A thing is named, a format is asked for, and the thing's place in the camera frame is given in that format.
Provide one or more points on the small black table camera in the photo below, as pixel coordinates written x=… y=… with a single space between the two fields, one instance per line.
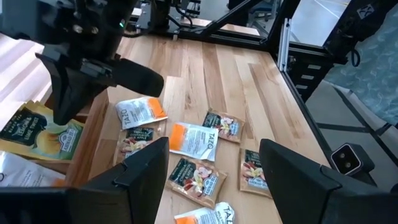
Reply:
x=351 y=158

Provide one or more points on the yellow lemon lime tea bag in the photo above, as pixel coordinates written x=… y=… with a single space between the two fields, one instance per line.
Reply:
x=37 y=137

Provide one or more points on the gold vanilla cinnamon tea bag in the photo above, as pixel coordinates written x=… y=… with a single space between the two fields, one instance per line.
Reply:
x=224 y=126
x=196 y=182
x=253 y=172
x=133 y=143

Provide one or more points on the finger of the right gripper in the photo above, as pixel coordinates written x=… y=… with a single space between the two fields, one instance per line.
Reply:
x=81 y=90
x=56 y=87

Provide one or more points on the wooden three-compartment tray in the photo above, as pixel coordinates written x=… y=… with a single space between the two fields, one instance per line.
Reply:
x=90 y=140

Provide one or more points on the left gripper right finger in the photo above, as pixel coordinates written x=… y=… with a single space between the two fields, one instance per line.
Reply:
x=295 y=186

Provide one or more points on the silver edge bracket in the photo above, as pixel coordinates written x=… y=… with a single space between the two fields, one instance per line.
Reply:
x=284 y=46

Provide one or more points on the white orange Tazo tea bag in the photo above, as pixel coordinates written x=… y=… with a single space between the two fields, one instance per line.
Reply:
x=21 y=172
x=136 y=113
x=192 y=141
x=205 y=216

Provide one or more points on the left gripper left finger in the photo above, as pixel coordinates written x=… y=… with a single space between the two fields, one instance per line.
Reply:
x=136 y=186

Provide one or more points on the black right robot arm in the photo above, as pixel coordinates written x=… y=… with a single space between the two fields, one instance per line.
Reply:
x=105 y=18

